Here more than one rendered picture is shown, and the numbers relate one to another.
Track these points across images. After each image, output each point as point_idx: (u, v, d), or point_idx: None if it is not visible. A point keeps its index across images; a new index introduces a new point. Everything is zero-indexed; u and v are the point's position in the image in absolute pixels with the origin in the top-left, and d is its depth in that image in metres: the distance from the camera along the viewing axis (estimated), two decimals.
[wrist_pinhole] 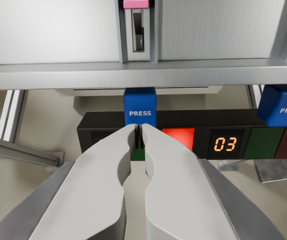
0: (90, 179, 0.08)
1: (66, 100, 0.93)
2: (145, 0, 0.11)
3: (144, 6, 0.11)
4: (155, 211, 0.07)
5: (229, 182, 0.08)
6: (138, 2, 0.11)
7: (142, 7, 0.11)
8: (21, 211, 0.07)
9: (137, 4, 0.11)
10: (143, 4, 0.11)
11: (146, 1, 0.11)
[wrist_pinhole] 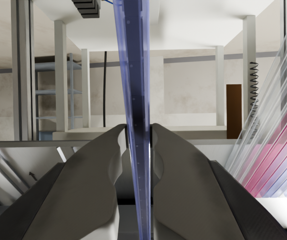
0: (81, 180, 0.08)
1: None
2: None
3: None
4: (162, 210, 0.07)
5: (239, 184, 0.07)
6: None
7: None
8: (10, 215, 0.07)
9: None
10: None
11: None
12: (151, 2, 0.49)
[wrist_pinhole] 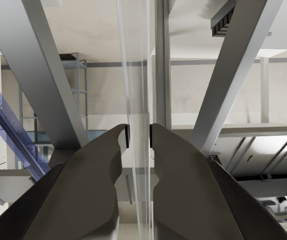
0: (82, 180, 0.08)
1: None
2: None
3: None
4: (162, 210, 0.07)
5: (239, 184, 0.07)
6: None
7: None
8: (11, 215, 0.07)
9: None
10: None
11: None
12: None
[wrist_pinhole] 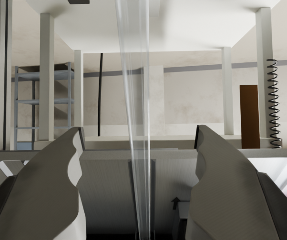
0: (39, 188, 0.07)
1: None
2: None
3: None
4: (198, 210, 0.06)
5: None
6: None
7: None
8: None
9: None
10: None
11: None
12: None
